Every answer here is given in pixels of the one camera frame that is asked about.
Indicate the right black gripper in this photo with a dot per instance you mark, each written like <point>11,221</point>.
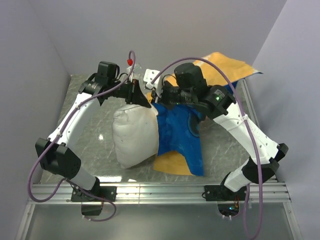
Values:
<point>165,85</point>

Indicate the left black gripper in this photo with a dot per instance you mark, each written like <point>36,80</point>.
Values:
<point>135,95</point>

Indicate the white pillow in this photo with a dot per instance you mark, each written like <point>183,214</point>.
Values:
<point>135,134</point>

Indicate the yellow pillowcase with blue lining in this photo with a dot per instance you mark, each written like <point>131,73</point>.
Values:
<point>179,150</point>

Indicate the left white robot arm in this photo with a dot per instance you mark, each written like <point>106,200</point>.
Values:
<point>56,151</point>

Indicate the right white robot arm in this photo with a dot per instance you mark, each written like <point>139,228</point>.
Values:
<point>225,109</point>

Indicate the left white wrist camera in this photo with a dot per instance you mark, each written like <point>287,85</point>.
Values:
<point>134,70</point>

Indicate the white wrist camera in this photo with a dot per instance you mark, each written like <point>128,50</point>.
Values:
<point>153,80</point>
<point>134,70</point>

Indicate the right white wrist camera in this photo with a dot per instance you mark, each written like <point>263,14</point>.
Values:
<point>153,80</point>

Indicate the right side aluminium rail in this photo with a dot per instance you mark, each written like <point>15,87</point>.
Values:
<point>250,100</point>

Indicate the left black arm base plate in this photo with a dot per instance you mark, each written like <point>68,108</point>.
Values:
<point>103,192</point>

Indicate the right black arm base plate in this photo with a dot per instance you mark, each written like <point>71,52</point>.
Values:
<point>220,193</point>

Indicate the black box under rail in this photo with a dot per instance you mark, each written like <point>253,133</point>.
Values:
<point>88,210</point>

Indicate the aluminium mounting rail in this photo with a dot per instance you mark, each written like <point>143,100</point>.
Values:
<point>169,211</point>

